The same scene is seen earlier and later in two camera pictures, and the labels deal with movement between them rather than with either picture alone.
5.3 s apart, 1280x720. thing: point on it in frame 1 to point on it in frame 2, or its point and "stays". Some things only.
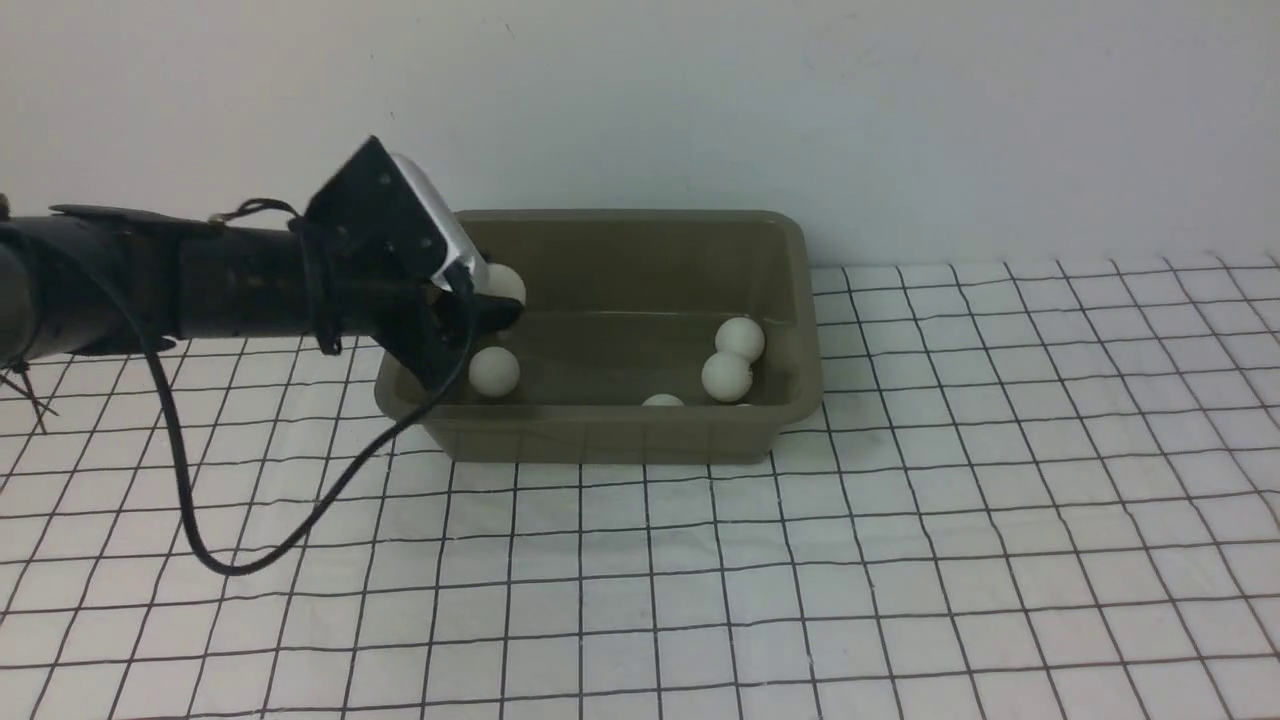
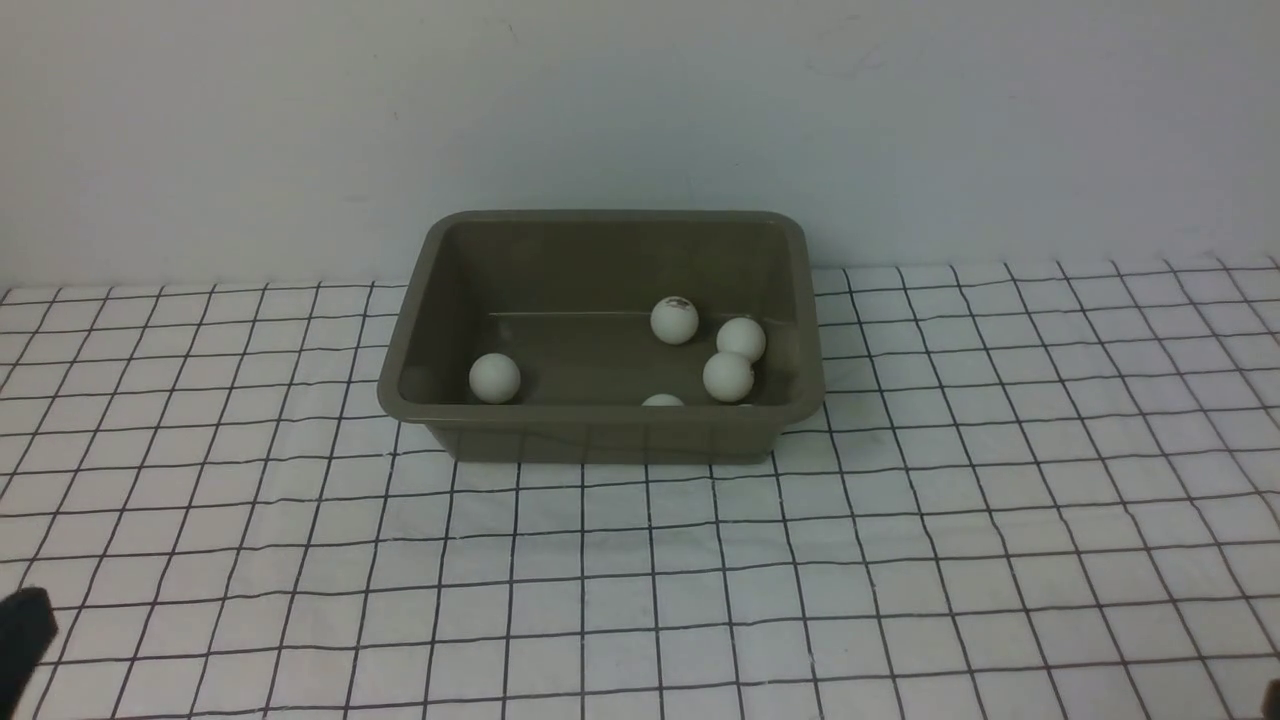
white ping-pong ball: [741, 335] stays
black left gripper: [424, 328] to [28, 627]
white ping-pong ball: [662, 400] stays
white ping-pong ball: [499, 279] to [674, 319]
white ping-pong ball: [494, 371] stays
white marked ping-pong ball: [727, 376] stays
